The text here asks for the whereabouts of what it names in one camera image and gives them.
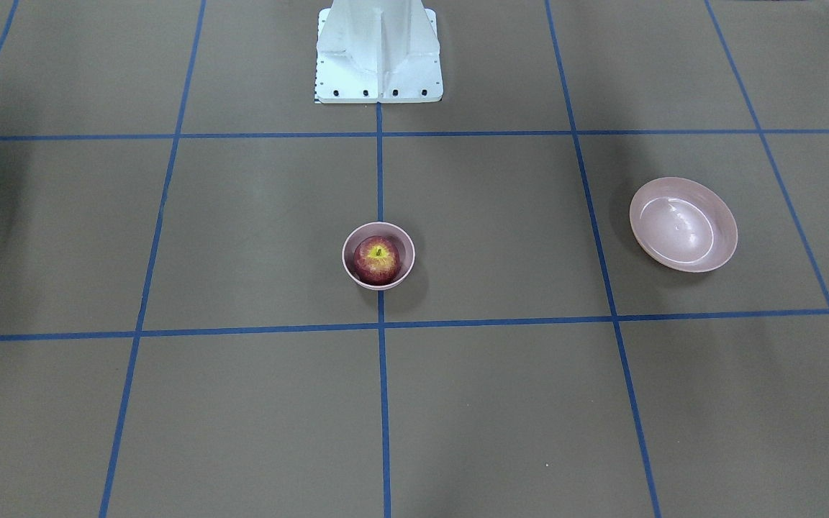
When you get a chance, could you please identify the pink bowl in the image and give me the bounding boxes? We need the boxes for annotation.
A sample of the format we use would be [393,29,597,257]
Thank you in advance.
[341,221,417,291]

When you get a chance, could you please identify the pink plate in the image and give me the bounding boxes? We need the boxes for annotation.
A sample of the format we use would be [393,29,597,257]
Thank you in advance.
[629,177,739,274]

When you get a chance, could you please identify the red apple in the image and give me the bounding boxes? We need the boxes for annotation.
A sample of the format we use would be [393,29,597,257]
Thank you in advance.
[353,235,401,286]

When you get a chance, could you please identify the white central post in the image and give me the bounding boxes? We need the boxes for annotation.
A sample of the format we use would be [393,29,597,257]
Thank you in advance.
[314,1,444,104]

